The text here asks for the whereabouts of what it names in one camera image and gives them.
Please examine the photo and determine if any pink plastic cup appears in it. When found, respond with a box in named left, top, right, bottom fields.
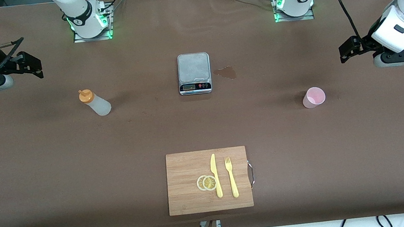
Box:
left=301, top=86, right=327, bottom=110

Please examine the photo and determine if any silver digital kitchen scale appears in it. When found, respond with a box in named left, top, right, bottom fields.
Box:
left=175, top=51, right=214, bottom=97

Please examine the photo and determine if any yellow plastic fork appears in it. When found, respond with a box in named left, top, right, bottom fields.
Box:
left=224, top=156, right=240, bottom=199

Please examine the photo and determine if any yellow plastic knife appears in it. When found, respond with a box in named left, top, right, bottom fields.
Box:
left=209, top=153, right=224, bottom=199

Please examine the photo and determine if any bamboo cutting board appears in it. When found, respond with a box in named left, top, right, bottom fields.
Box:
left=162, top=144, right=258, bottom=217

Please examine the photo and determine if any lemon slice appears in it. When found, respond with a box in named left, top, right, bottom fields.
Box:
left=202, top=175, right=218, bottom=192
left=195, top=175, right=210, bottom=192

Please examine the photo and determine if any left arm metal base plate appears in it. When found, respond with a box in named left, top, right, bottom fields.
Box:
left=272, top=0, right=315, bottom=24

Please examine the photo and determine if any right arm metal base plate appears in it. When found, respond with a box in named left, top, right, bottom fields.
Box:
left=70, top=3, right=116, bottom=44

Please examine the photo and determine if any small metal bracket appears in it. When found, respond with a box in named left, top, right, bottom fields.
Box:
left=199, top=219, right=222, bottom=227

